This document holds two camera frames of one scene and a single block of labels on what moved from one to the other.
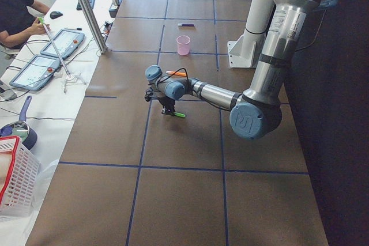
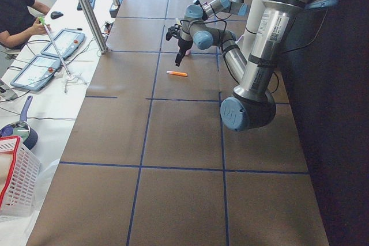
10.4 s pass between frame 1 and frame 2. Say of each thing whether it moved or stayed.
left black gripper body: moved
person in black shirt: stayed
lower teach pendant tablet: stayed
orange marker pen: stayed
